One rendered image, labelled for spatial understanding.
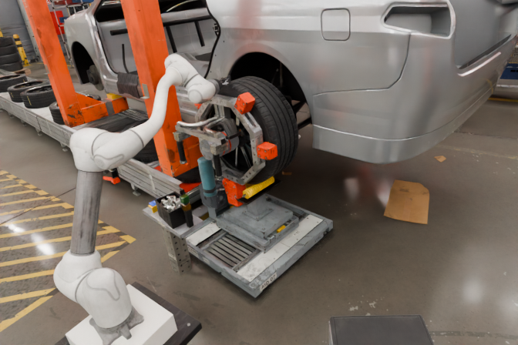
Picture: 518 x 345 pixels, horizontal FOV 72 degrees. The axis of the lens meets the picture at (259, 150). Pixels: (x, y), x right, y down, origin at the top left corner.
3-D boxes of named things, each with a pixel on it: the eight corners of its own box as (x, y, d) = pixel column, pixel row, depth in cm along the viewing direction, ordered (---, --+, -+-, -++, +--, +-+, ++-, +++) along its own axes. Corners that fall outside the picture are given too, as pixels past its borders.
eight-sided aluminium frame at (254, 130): (268, 189, 214) (260, 102, 191) (260, 193, 209) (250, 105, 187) (210, 165, 249) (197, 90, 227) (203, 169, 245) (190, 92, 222)
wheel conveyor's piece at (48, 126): (132, 132, 500) (126, 105, 484) (70, 155, 446) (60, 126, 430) (102, 120, 565) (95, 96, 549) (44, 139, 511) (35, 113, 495)
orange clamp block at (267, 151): (266, 152, 205) (277, 155, 199) (257, 157, 200) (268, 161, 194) (264, 141, 202) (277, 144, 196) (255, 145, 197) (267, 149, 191)
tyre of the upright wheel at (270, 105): (292, 75, 202) (218, 75, 247) (264, 85, 187) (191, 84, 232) (306, 179, 225) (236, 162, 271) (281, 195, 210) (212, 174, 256)
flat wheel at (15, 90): (13, 105, 603) (8, 92, 594) (11, 98, 653) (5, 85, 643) (55, 95, 637) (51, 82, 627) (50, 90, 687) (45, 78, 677)
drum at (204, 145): (241, 150, 219) (238, 129, 213) (215, 164, 205) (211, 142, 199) (226, 145, 228) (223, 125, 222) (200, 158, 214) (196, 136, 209)
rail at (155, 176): (192, 204, 282) (187, 180, 273) (183, 209, 276) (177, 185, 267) (73, 140, 444) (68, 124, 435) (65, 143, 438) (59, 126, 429)
